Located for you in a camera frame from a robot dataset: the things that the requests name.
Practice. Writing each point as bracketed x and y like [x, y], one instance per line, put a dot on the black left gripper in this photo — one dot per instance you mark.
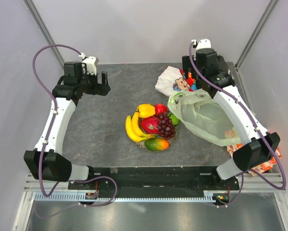
[102, 89]

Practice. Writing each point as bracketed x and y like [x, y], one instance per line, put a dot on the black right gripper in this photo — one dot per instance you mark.
[186, 65]

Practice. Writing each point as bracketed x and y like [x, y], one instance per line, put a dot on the avocado print plastic bag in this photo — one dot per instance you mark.
[203, 117]

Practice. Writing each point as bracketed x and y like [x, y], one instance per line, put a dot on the yellow fake bell pepper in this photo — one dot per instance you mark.
[145, 110]

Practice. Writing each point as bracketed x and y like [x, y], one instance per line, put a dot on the green fake round fruit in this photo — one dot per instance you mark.
[175, 120]

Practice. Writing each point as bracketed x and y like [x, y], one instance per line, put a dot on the yellow fake banana bunch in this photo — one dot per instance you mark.
[133, 130]

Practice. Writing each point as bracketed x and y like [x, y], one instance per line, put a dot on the red fake apple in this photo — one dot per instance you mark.
[160, 109]

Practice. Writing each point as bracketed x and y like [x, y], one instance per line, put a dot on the red fake dragon fruit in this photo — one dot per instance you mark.
[150, 125]

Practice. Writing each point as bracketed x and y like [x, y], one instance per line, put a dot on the dark red fake grapes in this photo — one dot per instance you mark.
[166, 129]

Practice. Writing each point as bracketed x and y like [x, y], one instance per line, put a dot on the orange green fake mango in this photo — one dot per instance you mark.
[157, 144]

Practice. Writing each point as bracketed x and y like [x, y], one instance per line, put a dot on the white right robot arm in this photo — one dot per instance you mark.
[228, 98]

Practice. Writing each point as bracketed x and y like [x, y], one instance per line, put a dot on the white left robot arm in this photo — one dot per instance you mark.
[46, 160]

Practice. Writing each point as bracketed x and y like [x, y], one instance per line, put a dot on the black beige patterned cloth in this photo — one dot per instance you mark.
[230, 69]

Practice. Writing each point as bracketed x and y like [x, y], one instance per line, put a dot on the white cartoon print cloth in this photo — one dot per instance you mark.
[171, 81]

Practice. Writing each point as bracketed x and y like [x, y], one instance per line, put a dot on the speckled ceramic plate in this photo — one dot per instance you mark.
[141, 144]

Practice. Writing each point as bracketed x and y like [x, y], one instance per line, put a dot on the orange floral cloth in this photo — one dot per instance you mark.
[266, 163]

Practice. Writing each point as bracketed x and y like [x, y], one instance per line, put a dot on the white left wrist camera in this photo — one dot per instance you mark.
[90, 62]

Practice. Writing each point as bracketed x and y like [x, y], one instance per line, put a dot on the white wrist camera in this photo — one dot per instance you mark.
[90, 62]
[204, 43]

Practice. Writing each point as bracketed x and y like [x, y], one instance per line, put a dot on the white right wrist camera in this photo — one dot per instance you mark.
[204, 43]

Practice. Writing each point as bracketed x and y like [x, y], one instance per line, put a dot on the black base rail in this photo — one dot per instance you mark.
[195, 178]

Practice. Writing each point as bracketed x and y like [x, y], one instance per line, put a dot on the grey slotted cable duct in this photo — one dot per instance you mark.
[203, 197]

